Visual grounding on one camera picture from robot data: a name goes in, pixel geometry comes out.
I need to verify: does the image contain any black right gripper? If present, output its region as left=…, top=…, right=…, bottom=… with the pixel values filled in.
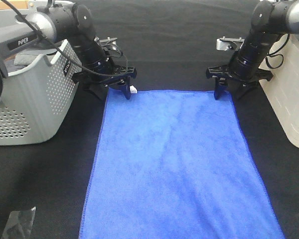
left=206, top=65, right=273, bottom=101

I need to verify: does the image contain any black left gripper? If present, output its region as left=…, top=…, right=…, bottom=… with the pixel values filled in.
left=72, top=65, right=137, bottom=101

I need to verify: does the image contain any blue microfibre towel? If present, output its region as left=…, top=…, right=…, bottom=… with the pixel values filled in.
left=79, top=90, right=284, bottom=239

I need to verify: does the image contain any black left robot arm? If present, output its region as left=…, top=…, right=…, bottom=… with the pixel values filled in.
left=0, top=0, right=137, bottom=99

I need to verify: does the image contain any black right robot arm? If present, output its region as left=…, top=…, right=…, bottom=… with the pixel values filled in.
left=206, top=0, right=299, bottom=99

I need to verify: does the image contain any grey towel in basket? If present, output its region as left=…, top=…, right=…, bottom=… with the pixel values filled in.
left=4, top=50, right=54, bottom=73

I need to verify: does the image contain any cream plastic basket grey rim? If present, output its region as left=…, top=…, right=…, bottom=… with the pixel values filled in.
left=261, top=35, right=299, bottom=148

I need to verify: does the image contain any black table cloth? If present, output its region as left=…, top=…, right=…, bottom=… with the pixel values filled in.
left=0, top=0, right=299, bottom=239

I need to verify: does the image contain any grey perforated laundry basket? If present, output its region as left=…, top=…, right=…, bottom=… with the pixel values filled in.
left=0, top=0, right=85, bottom=147

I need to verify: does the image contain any wooden board behind basket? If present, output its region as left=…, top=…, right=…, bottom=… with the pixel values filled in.
left=0, top=0, right=31, bottom=13

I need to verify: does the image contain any clear tape strip left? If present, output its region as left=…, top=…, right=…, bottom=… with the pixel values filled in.
left=1, top=207, right=36, bottom=239

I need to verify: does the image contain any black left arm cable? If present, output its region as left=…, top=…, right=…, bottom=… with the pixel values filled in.
left=1, top=0, right=129, bottom=75

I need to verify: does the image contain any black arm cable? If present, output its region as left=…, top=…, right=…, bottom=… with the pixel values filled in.
left=264, top=33, right=291, bottom=70
left=1, top=0, right=129, bottom=75

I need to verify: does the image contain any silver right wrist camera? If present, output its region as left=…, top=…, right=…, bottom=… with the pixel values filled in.
left=216, top=36, right=244, bottom=51

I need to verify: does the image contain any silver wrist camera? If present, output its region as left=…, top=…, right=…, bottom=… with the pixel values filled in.
left=216, top=36, right=244, bottom=51
left=94, top=36, right=118, bottom=51

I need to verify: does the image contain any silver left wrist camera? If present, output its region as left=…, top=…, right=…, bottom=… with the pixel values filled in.
left=94, top=36, right=118, bottom=51

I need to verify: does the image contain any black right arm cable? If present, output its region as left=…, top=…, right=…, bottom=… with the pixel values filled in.
left=264, top=33, right=291, bottom=70

